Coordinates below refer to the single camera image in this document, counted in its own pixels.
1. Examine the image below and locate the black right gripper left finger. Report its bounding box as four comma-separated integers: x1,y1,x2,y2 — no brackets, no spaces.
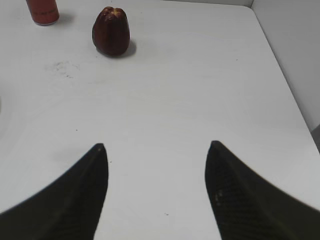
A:
0,143,109,240

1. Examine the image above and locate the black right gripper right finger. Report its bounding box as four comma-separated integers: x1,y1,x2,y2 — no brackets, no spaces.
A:
204,140,320,240

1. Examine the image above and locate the red soda can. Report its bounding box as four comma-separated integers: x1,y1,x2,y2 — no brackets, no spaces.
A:
26,0,60,25

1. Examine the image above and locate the dark red wax apple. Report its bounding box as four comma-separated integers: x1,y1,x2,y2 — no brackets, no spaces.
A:
92,6,130,57

